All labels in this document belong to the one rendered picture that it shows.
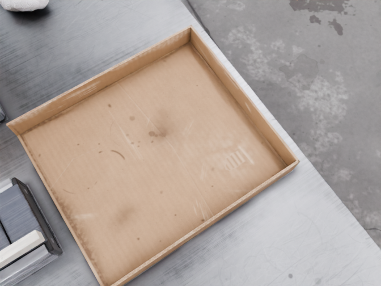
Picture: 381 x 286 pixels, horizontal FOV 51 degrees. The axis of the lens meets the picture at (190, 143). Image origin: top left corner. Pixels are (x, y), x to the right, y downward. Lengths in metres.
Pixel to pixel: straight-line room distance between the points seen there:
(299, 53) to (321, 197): 1.18
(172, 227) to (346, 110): 1.20
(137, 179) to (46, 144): 0.14
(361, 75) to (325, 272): 1.26
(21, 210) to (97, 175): 0.11
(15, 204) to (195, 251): 0.23
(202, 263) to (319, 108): 1.16
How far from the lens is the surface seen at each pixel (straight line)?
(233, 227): 0.55
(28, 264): 0.53
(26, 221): 0.53
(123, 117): 0.60
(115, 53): 0.66
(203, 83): 0.62
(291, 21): 1.81
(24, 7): 0.71
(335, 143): 1.58
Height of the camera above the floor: 1.37
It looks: 69 degrees down
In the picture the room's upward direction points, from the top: 5 degrees clockwise
